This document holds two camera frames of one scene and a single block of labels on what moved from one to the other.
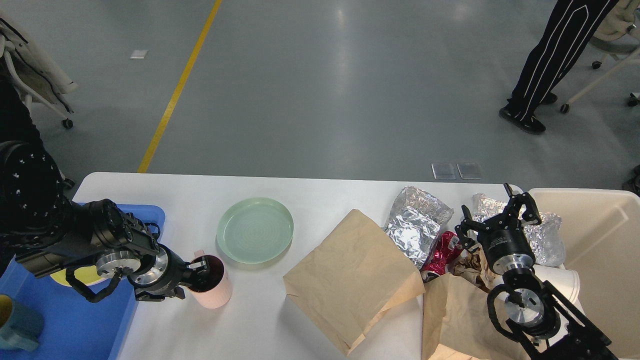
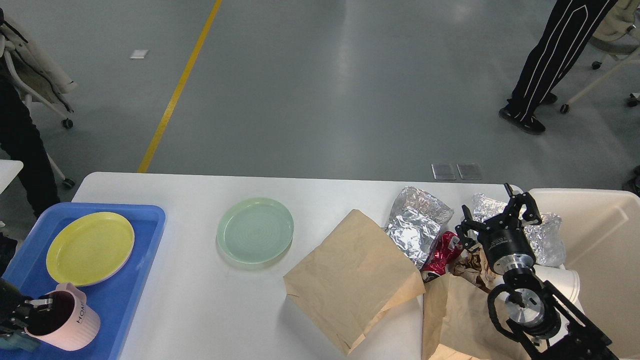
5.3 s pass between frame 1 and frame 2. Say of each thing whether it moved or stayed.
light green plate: stayed
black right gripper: stayed
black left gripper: moved
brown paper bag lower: stayed
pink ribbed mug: moved
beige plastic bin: stayed
